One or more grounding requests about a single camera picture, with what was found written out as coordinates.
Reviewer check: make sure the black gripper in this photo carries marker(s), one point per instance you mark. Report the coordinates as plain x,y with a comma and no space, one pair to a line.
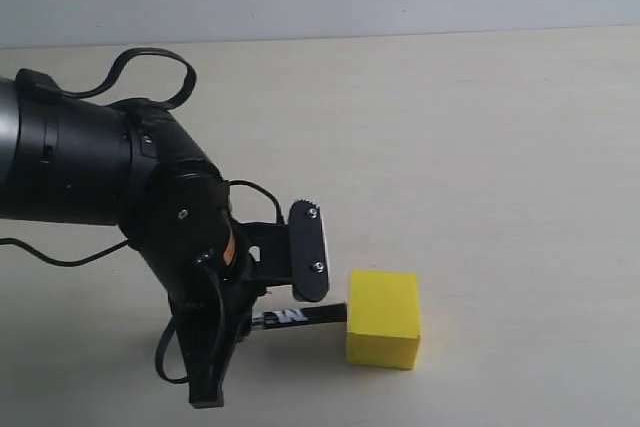
209,327

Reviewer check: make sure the black white whiteboard marker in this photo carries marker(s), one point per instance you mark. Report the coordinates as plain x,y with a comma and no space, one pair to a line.
294,317

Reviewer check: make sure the yellow cube block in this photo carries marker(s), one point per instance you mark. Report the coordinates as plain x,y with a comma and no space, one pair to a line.
383,319

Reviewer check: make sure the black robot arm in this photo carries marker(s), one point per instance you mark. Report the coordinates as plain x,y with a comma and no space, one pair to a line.
132,165

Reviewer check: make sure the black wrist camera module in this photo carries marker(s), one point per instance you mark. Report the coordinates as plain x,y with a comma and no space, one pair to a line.
308,252

